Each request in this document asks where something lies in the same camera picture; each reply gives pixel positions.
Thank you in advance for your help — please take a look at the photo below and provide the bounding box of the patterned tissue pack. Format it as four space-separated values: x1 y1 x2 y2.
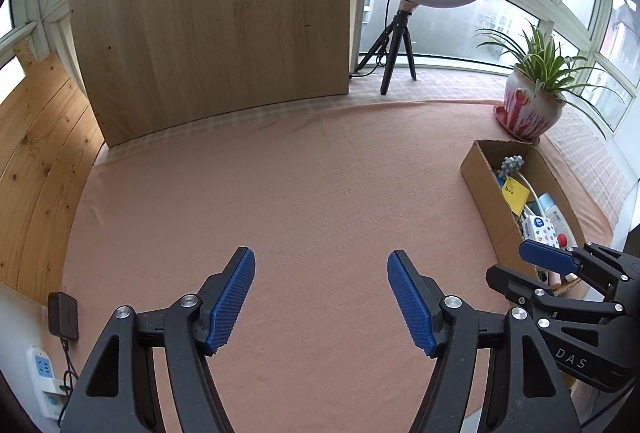
522 216 560 248

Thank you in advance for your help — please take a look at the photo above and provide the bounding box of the white neck massager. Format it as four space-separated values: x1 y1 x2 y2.
496 155 539 206

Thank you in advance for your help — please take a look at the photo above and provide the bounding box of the pink small bottle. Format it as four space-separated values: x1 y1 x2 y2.
547 271 563 289

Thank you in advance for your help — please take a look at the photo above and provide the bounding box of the white aqua lotion bottle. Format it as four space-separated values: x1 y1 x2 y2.
538 193 573 239

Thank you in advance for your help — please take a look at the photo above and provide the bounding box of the orange cartoon figurine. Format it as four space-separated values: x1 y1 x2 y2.
556 234 570 249

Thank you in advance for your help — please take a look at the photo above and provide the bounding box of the white power strip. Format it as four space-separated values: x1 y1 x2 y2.
26 345 67 421

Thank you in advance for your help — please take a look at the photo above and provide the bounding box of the yellow black ruler card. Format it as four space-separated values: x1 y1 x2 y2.
501 176 530 216

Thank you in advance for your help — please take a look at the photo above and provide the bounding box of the black charger brick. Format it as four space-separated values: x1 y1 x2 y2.
48 292 79 342

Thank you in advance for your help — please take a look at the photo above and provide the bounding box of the plaid bed sheet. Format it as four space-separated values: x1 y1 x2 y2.
96 68 634 226

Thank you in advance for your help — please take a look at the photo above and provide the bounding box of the cardboard box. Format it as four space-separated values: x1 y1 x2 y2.
460 140 585 280

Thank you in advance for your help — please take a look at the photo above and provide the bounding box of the red white flower pot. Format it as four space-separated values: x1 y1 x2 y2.
495 69 565 144

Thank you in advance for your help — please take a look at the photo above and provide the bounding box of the green spider plant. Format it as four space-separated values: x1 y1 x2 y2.
476 26 620 124

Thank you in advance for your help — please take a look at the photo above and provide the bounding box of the pink bed blanket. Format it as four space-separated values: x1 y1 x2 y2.
60 99 614 433

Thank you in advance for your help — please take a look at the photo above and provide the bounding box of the pine wood headboard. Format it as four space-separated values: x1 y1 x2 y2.
1 54 104 304

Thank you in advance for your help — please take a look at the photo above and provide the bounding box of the black tripod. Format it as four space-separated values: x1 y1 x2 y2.
349 8 418 95

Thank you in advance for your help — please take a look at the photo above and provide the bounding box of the oak wooden board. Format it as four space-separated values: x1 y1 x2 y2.
68 0 349 146

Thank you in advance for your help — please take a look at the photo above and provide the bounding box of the black power cable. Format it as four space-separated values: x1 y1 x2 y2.
55 336 80 429

